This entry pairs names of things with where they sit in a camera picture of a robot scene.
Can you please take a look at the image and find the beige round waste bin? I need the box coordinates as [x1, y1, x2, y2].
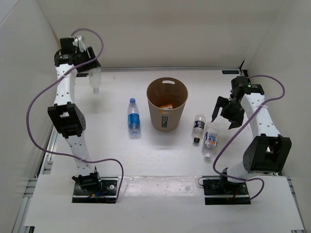
[146, 77, 188, 132]

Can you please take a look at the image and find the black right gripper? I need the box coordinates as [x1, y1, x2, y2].
[212, 96, 245, 130]

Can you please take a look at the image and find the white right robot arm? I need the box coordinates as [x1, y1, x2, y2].
[212, 76, 292, 194]

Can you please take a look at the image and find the clear unlabelled plastic bottle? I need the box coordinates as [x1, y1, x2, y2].
[88, 68, 102, 94]

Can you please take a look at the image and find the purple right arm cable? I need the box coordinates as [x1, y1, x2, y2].
[212, 75, 286, 201]

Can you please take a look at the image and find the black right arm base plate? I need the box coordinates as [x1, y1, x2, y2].
[198, 176, 251, 205]

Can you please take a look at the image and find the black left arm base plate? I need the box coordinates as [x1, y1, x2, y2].
[71, 177, 119, 204]

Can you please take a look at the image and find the clear bottle blue orange label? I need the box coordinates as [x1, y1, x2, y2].
[202, 121, 219, 160]

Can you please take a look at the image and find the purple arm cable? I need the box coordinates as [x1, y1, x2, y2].
[212, 75, 286, 201]
[26, 28, 124, 202]

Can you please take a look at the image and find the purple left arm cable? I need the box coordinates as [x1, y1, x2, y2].
[26, 28, 124, 202]

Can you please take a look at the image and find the clear bottle black label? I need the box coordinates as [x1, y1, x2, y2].
[192, 115, 207, 144]

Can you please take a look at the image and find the orange packet inside bin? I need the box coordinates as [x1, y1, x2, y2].
[160, 103, 173, 110]

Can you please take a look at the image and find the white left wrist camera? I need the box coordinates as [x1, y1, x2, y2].
[73, 35, 86, 52]

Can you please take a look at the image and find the clear bottle blue cap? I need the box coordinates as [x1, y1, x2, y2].
[127, 98, 140, 139]

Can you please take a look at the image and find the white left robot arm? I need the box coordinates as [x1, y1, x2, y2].
[48, 36, 103, 194]

